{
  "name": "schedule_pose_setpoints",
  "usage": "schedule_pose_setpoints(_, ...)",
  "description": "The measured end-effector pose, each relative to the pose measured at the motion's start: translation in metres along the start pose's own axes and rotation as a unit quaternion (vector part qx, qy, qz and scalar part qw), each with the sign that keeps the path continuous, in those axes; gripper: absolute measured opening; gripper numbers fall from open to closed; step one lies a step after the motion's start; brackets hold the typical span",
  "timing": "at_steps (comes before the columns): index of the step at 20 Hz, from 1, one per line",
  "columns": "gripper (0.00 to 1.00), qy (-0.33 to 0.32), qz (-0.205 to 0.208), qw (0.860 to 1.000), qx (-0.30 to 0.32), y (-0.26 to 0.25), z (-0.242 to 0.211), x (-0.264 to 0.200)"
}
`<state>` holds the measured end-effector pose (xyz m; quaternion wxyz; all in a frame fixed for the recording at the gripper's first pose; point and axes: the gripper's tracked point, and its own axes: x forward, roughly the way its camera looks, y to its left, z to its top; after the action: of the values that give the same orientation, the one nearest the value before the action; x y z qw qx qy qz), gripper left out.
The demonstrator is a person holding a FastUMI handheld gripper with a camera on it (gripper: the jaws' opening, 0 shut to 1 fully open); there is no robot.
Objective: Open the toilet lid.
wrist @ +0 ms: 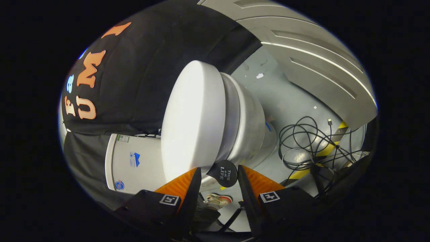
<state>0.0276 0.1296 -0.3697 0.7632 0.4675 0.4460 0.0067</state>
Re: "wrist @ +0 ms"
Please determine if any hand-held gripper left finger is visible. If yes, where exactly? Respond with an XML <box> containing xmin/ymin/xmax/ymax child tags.
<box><xmin>113</xmin><ymin>167</ymin><xmax>203</xmax><ymax>241</ymax></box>

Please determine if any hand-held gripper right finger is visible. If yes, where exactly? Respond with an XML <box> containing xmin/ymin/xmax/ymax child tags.
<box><xmin>238</xmin><ymin>165</ymin><xmax>324</xmax><ymax>241</ymax></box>

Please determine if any black round pull tab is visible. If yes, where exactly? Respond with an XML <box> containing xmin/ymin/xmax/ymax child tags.
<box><xmin>206</xmin><ymin>160</ymin><xmax>238</xmax><ymax>188</ymax></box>

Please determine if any white toilet lid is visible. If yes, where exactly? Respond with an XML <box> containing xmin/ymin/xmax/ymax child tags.
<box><xmin>161</xmin><ymin>60</ymin><xmax>226</xmax><ymax>184</ymax></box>

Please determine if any person's shoe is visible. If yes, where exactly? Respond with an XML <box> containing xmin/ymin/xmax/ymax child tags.
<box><xmin>204</xmin><ymin>194</ymin><xmax>233</xmax><ymax>210</ymax></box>

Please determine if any yellow black floor tape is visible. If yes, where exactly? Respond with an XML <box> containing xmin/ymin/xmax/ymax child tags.
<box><xmin>288</xmin><ymin>120</ymin><xmax>350</xmax><ymax>180</ymax></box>

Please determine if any black backdrop cloth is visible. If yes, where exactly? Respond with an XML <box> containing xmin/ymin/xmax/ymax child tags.
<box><xmin>62</xmin><ymin>0</ymin><xmax>262</xmax><ymax>211</ymax></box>

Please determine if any white drawer cabinet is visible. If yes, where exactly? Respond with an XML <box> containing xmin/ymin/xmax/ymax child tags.
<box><xmin>198</xmin><ymin>0</ymin><xmax>378</xmax><ymax>131</ymax></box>

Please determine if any black cable bundle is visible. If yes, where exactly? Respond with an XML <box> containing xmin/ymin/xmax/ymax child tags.
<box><xmin>278</xmin><ymin>116</ymin><xmax>371</xmax><ymax>199</ymax></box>

